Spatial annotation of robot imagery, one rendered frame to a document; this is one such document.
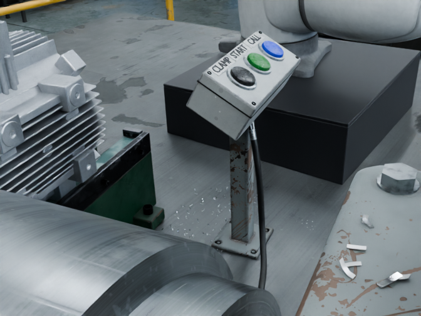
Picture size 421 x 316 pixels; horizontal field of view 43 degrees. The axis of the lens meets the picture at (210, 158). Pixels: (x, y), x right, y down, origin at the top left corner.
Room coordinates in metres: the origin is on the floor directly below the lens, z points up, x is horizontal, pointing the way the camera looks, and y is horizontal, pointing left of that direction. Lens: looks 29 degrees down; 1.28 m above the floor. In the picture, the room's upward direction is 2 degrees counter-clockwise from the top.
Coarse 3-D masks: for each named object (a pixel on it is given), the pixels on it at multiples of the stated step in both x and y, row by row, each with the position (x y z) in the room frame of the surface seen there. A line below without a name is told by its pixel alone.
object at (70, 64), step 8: (64, 56) 0.58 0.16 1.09; (72, 56) 0.59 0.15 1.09; (56, 64) 0.59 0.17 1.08; (64, 64) 0.58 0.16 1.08; (72, 64) 0.58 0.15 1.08; (80, 64) 0.59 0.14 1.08; (64, 72) 0.58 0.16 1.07; (72, 72) 0.58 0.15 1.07; (80, 72) 0.59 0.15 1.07; (96, 152) 0.59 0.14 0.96; (96, 160) 0.59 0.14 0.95
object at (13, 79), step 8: (0, 24) 0.53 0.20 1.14; (0, 32) 0.52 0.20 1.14; (8, 32) 0.53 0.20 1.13; (0, 40) 0.52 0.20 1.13; (8, 40) 0.53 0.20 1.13; (0, 48) 0.52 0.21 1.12; (8, 48) 0.53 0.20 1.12; (0, 56) 0.52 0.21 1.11; (8, 56) 0.52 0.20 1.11; (0, 64) 0.51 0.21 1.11; (8, 64) 0.52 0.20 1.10; (0, 72) 0.51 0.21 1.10; (8, 72) 0.52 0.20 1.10; (0, 80) 0.51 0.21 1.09; (8, 80) 0.52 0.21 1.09; (16, 80) 0.53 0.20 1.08; (0, 88) 0.51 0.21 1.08; (8, 88) 0.52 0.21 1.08; (16, 88) 0.52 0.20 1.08
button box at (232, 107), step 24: (240, 48) 0.62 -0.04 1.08; (216, 72) 0.55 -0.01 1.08; (264, 72) 0.58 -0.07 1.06; (288, 72) 0.62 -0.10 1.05; (192, 96) 0.54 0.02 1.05; (216, 96) 0.53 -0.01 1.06; (240, 96) 0.52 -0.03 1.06; (264, 96) 0.54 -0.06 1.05; (216, 120) 0.53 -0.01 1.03; (240, 120) 0.52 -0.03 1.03
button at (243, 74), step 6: (234, 66) 0.56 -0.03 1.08; (240, 66) 0.57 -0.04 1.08; (234, 72) 0.55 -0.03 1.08; (240, 72) 0.55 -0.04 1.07; (246, 72) 0.56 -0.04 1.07; (234, 78) 0.54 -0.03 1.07; (240, 78) 0.54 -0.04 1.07; (246, 78) 0.55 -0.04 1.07; (252, 78) 0.55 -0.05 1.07; (246, 84) 0.54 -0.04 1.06; (252, 84) 0.55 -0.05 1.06
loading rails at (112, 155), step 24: (120, 144) 0.69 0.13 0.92; (144, 144) 0.69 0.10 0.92; (120, 168) 0.64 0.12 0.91; (144, 168) 0.69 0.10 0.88; (72, 192) 0.55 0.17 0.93; (96, 192) 0.58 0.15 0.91; (120, 192) 0.63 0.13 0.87; (144, 192) 0.68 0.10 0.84; (120, 216) 0.62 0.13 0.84; (144, 216) 0.65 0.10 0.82
